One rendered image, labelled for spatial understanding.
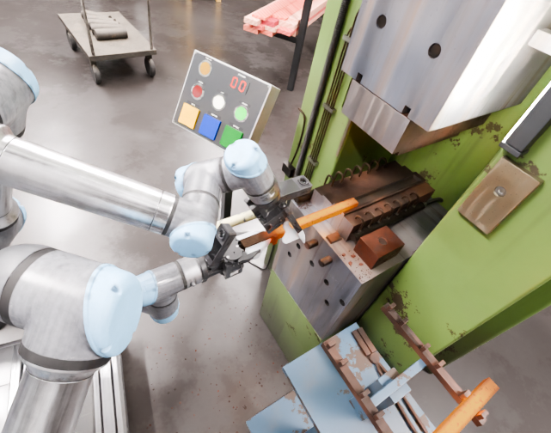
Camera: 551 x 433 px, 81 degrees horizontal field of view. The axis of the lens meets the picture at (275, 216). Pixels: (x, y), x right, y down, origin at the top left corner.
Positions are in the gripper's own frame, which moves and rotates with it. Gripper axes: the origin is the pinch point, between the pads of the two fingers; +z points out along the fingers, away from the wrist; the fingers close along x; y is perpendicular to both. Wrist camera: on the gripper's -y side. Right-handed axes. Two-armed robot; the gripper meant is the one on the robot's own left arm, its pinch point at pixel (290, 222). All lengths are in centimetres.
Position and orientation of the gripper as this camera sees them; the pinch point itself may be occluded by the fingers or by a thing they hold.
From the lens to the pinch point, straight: 91.8
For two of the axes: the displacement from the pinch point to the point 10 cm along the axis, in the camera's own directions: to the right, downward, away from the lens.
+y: -8.0, 5.9, -0.4
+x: 5.3, 6.8, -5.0
